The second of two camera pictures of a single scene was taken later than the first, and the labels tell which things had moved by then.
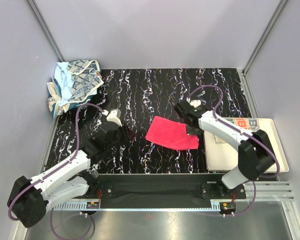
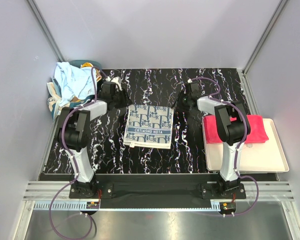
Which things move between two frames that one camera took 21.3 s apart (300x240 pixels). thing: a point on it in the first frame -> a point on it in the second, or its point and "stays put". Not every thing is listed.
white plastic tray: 220,155 stays put
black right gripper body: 193,130 -> 185,101
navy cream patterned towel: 85,78 -> 149,126
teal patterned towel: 53,101 stays put
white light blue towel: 65,80 stays put
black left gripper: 131,135 -> 126,100
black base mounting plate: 163,186 stays put
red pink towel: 171,134 -> 257,132
